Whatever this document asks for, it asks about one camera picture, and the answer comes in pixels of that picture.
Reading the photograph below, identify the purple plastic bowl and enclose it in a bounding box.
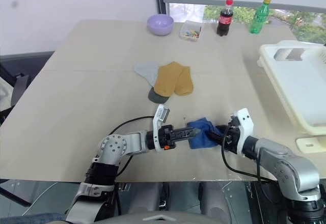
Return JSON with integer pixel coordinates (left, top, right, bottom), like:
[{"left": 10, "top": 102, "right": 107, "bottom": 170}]
[{"left": 147, "top": 14, "right": 175, "bottom": 36}]

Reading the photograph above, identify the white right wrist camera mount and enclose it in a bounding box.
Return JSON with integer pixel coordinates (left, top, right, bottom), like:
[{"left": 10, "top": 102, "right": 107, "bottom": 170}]
[{"left": 230, "top": 107, "right": 256, "bottom": 158}]

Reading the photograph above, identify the green bottle with yellow cap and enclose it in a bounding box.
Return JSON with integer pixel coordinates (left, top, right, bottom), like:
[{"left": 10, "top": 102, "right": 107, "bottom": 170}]
[{"left": 249, "top": 0, "right": 272, "bottom": 35}]

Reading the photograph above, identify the light grey sock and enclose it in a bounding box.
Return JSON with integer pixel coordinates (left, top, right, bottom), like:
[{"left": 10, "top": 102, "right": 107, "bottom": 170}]
[{"left": 134, "top": 61, "right": 160, "bottom": 89}]

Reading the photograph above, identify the grey robot torso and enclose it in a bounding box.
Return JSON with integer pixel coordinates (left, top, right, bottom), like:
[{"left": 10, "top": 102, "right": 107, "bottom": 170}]
[{"left": 96, "top": 210, "right": 230, "bottom": 224}]

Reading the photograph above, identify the white plastic lid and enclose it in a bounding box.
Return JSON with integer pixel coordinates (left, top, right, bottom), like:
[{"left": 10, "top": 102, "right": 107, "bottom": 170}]
[{"left": 295, "top": 136, "right": 326, "bottom": 154}]

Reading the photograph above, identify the blue sock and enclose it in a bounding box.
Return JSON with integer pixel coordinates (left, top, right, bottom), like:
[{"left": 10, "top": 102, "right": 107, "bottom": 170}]
[{"left": 186, "top": 117, "right": 222, "bottom": 150}]

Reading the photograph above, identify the mustard yellow sock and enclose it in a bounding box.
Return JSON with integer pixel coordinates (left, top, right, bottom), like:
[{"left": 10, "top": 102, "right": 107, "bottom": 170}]
[
  {"left": 153, "top": 61, "right": 186, "bottom": 97},
  {"left": 174, "top": 66, "right": 195, "bottom": 97}
]

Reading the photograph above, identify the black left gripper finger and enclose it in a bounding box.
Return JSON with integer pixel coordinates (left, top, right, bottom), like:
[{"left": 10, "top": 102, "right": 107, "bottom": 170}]
[
  {"left": 176, "top": 133, "right": 200, "bottom": 141},
  {"left": 176, "top": 127, "right": 203, "bottom": 135}
]

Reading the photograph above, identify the dark grey-green sock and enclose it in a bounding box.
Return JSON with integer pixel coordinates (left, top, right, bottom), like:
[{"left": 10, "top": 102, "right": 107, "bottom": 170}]
[{"left": 148, "top": 86, "right": 171, "bottom": 104}]

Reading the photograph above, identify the white plastic basket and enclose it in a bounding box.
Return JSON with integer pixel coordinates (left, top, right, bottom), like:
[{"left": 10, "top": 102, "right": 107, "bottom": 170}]
[{"left": 256, "top": 40, "right": 326, "bottom": 136}]

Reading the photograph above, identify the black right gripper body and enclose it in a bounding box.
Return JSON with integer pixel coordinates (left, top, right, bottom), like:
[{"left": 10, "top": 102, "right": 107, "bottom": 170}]
[{"left": 222, "top": 124, "right": 241, "bottom": 154}]

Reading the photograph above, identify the small clear plastic container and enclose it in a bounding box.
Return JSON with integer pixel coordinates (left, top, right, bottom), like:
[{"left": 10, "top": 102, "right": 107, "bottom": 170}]
[{"left": 179, "top": 20, "right": 203, "bottom": 42}]

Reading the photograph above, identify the cola bottle with red cap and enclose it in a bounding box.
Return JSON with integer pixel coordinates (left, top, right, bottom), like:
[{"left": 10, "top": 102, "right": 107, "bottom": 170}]
[{"left": 216, "top": 0, "right": 235, "bottom": 37}]

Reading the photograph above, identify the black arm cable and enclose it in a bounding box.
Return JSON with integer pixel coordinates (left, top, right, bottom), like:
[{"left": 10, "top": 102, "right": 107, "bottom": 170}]
[
  {"left": 221, "top": 129, "right": 263, "bottom": 184},
  {"left": 108, "top": 116, "right": 156, "bottom": 216}
]

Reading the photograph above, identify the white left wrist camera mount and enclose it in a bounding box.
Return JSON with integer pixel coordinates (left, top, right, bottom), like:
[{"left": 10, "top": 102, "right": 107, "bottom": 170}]
[{"left": 152, "top": 104, "right": 172, "bottom": 152}]

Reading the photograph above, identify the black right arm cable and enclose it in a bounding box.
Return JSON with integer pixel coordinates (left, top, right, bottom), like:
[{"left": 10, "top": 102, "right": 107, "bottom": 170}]
[{"left": 221, "top": 129, "right": 263, "bottom": 184}]

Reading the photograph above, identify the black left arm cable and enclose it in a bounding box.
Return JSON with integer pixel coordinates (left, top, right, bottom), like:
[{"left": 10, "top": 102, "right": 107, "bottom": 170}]
[{"left": 108, "top": 116, "right": 156, "bottom": 216}]

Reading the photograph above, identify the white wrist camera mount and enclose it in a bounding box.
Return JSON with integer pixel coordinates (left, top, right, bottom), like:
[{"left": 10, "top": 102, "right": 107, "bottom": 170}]
[
  {"left": 152, "top": 104, "right": 172, "bottom": 152},
  {"left": 230, "top": 107, "right": 256, "bottom": 158}
]

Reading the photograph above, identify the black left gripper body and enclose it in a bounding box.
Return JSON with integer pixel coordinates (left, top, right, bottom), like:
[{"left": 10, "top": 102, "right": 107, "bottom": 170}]
[{"left": 157, "top": 124, "right": 179, "bottom": 151}]

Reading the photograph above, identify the blue denim fabric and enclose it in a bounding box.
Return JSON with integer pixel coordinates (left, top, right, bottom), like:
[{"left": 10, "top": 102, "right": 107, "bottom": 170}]
[{"left": 0, "top": 212, "right": 66, "bottom": 224}]

